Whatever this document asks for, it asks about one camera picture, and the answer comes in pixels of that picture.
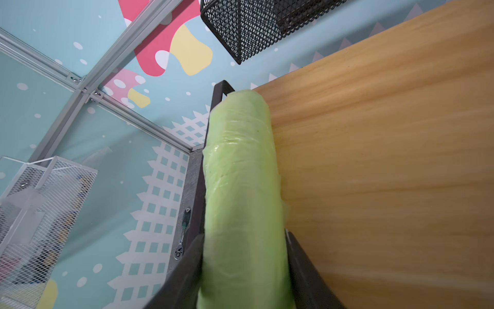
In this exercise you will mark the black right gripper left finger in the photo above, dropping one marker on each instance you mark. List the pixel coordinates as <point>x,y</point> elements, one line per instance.
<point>181,289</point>

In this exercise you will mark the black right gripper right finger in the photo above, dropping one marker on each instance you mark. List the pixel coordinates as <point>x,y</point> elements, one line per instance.
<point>308,287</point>

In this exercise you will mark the green trash bag roll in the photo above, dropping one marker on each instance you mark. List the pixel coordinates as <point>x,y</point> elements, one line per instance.
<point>245,259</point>

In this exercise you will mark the green handled ratchet wrench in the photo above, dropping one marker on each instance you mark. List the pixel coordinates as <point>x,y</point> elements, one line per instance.
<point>184,227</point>

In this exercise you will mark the wooden three-tier shelf black frame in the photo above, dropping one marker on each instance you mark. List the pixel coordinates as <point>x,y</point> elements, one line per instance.
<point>385,157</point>

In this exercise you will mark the white wire mesh basket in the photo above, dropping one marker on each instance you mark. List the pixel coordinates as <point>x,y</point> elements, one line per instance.
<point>39,207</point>

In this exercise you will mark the black wire mesh basket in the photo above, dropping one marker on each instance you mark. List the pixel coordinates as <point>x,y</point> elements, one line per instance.
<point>246,27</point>

